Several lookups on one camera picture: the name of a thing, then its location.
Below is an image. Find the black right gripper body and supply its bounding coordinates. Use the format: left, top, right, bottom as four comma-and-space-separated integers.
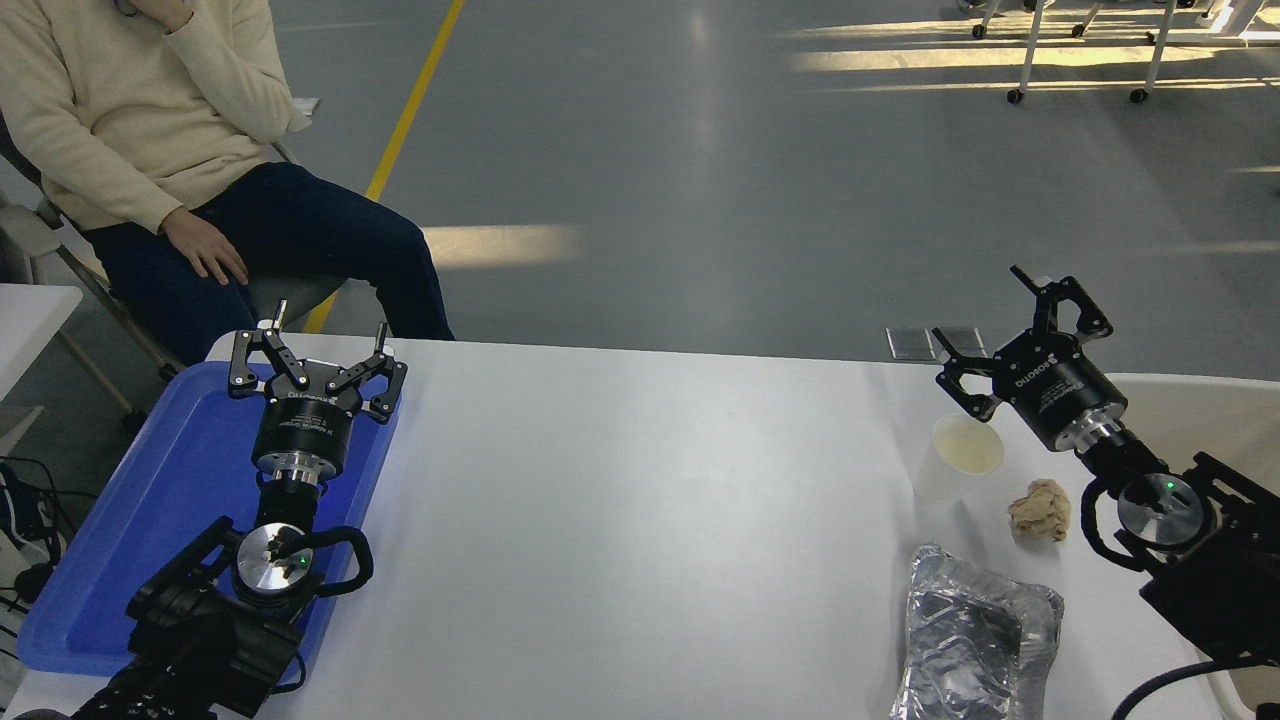
990, 328, 1129, 451

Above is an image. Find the crumpled tan paper ball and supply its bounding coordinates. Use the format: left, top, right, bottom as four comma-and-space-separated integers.
1007, 478, 1072, 543

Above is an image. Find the crumpled silver foil tray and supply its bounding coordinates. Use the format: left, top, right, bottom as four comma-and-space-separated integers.
889, 543, 1065, 720

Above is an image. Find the white wheeled frame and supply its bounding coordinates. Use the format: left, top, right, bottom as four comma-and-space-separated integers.
960, 0, 1280, 46

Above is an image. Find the large pale bin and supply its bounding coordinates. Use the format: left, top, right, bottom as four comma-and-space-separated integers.
1095, 372, 1280, 720

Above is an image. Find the person's right hand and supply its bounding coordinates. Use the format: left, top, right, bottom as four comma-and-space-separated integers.
160, 207, 249, 286

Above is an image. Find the blue plastic tray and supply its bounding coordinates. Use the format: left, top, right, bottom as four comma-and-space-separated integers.
17, 360, 401, 679

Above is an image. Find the person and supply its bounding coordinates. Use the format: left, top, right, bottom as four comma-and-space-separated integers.
0, 0, 456, 369

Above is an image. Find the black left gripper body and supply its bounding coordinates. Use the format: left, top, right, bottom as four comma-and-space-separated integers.
250, 358, 363, 463

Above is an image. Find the white paper cup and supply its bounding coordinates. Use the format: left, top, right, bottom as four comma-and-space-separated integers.
913, 413, 1005, 506

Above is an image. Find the white wheeled chair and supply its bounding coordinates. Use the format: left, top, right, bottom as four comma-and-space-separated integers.
1005, 0, 1181, 105

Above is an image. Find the person's left hand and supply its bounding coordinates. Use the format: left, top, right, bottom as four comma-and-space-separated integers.
115, 0, 196, 33

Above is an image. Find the black cable bundle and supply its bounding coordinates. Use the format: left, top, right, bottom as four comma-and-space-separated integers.
0, 457, 71, 613

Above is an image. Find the white side table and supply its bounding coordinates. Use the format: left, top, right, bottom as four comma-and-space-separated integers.
0, 284, 136, 456

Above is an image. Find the grey folding chair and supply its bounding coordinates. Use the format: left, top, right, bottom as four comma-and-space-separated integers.
0, 110, 351, 386

